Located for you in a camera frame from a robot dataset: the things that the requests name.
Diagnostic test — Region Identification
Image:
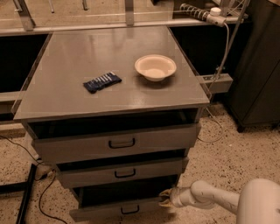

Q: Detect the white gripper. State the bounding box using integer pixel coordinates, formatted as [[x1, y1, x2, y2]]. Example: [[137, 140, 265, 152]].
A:
[[158, 187, 191, 207]]

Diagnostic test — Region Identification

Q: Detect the grey bottom drawer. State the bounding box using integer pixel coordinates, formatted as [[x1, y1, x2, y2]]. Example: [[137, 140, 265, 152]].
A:
[[70, 174, 179, 222]]

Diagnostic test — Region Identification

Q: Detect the grey drawer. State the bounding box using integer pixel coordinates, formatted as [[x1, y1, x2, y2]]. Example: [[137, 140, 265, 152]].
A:
[[33, 123, 200, 164], [58, 157, 187, 188], [70, 174, 179, 222]]

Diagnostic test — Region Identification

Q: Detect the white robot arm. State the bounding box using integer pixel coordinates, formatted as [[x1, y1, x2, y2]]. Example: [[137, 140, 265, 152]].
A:
[[159, 178, 280, 224]]

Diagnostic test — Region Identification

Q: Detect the grey middle drawer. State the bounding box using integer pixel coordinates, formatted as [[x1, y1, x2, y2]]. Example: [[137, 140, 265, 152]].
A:
[[58, 157, 187, 188]]

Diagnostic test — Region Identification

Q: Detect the grey drawer cabinet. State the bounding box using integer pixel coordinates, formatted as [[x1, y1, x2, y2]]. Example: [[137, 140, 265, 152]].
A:
[[11, 25, 211, 205]]

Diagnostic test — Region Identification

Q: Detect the grey top drawer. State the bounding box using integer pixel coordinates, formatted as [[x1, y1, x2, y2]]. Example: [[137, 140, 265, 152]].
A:
[[33, 123, 200, 164]]

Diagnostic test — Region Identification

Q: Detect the dark side cabinet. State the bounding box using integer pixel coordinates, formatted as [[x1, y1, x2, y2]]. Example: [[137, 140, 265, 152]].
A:
[[226, 0, 280, 132]]

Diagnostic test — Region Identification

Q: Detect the blue snack packet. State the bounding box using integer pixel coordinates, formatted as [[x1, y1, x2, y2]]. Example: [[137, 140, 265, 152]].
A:
[[83, 72, 122, 94]]

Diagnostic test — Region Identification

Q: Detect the white power strip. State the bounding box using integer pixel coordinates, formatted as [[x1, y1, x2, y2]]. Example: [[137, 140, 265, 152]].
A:
[[179, 3, 226, 27]]

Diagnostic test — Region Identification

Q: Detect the black floor cable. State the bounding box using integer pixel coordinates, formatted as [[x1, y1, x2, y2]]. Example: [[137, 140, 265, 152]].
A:
[[0, 134, 68, 224]]

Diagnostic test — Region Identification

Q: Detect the grey metal rail bracket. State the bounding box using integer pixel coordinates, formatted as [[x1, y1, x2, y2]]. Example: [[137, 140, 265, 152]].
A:
[[197, 73, 233, 95]]

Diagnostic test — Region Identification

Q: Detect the black metal floor frame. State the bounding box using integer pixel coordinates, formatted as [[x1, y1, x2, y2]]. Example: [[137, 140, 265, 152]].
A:
[[0, 164, 37, 224]]

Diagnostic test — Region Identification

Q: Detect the white power cable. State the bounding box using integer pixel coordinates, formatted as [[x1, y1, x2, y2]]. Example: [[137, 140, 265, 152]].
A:
[[197, 22, 231, 144]]

